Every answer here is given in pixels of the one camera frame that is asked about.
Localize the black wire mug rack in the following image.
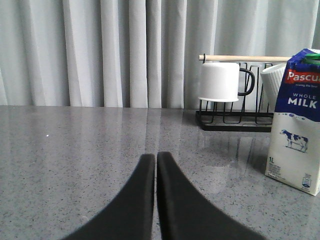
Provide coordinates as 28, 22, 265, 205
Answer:
195, 53, 289, 133

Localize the blue white milk carton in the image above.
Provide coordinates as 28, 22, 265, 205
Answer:
265, 48, 320, 196

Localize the grey curtain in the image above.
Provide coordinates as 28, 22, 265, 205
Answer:
0, 0, 320, 109

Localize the white ribbed mug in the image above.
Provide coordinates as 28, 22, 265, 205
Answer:
260, 63, 286, 103

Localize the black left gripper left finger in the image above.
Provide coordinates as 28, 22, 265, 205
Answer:
65, 154, 155, 240

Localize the white mug black handle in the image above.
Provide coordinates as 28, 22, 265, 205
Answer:
198, 62, 256, 103

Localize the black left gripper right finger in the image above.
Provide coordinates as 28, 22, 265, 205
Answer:
156, 152, 265, 240

